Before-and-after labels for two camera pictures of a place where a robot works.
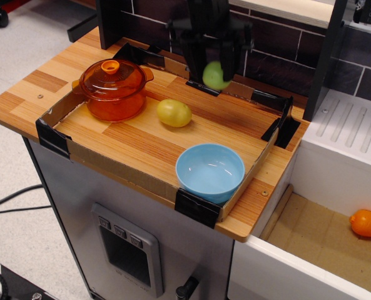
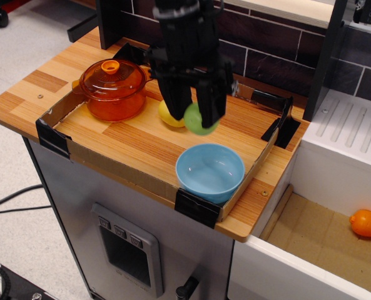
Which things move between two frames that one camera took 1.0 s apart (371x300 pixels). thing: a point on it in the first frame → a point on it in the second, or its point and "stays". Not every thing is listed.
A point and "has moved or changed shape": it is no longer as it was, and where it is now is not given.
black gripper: (209, 19) → (189, 52)
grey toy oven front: (132, 254) stays
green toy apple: (213, 75) has moved or changed shape
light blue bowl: (212, 172) stays
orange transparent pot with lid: (114, 90) stays
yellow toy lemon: (174, 112) stays
